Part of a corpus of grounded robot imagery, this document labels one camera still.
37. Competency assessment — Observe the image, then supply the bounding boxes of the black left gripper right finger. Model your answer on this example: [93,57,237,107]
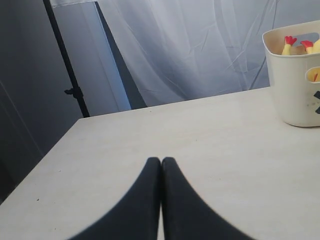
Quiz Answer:
[161,157,252,240]

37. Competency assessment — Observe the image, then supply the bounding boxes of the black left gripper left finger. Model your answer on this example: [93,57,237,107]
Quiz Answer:
[71,157,162,240]

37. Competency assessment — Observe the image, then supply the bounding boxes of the headless rubber chicken body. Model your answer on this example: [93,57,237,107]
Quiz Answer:
[282,36,320,83]

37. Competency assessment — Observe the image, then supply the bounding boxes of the black backdrop stand pole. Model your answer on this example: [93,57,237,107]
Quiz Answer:
[42,0,90,118]

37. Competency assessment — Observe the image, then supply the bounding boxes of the cream bin marked X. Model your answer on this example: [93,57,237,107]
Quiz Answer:
[262,20,320,127]

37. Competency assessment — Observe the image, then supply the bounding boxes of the grey backdrop curtain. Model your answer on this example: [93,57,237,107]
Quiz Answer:
[49,0,320,111]

